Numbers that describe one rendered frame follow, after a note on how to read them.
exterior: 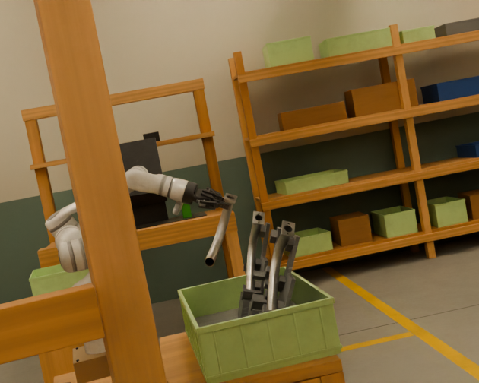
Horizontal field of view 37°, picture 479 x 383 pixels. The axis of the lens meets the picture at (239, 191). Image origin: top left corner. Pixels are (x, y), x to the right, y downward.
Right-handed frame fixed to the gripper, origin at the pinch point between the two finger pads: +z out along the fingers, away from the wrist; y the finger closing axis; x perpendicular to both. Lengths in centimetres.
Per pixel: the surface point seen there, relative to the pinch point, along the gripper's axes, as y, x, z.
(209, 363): -47, 29, 10
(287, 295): -30.4, 9.8, 26.2
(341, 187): 409, 131, 78
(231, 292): 15.0, 40.4, 9.8
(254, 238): 13.6, 15.8, 12.2
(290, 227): -17.5, -6.1, 21.6
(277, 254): -16.9, 4.4, 20.4
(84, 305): -117, -26, -13
